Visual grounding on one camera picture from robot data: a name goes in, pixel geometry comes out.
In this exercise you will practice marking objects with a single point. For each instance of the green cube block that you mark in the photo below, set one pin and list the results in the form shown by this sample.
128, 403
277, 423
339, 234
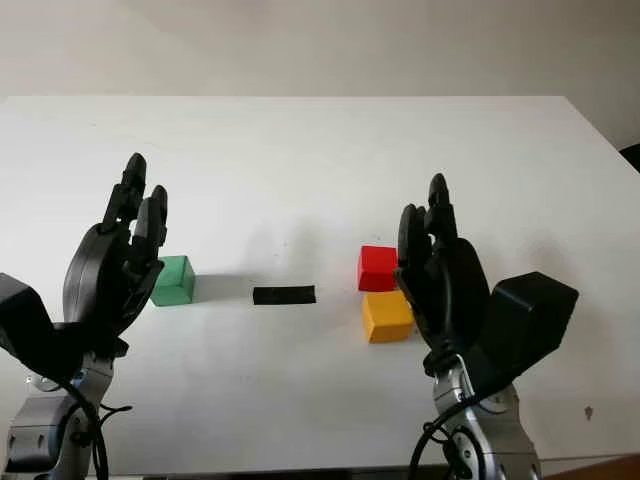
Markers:
175, 280

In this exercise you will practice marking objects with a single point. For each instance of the yellow cube block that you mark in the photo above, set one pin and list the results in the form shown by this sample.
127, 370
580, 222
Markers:
387, 317

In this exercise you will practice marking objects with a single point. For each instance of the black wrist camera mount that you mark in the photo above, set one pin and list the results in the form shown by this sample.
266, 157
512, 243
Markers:
535, 315
20, 320

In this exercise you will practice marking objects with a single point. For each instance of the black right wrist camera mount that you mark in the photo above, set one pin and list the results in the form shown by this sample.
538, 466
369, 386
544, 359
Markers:
535, 315

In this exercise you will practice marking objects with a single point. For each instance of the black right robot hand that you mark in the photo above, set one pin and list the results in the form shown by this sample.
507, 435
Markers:
450, 295

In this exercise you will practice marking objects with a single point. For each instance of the red cube block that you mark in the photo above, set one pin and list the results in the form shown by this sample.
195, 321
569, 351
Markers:
377, 267

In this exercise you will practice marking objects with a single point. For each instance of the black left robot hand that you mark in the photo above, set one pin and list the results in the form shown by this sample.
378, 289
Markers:
95, 280

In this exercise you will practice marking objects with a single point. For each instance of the black tape marker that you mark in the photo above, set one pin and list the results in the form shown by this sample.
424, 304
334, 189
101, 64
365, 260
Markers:
284, 295

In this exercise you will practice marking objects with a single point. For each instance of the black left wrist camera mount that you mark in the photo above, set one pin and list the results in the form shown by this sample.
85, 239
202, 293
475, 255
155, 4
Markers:
20, 320

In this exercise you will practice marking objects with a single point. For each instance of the dark object beside table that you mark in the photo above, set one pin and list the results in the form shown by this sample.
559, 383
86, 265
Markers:
631, 160

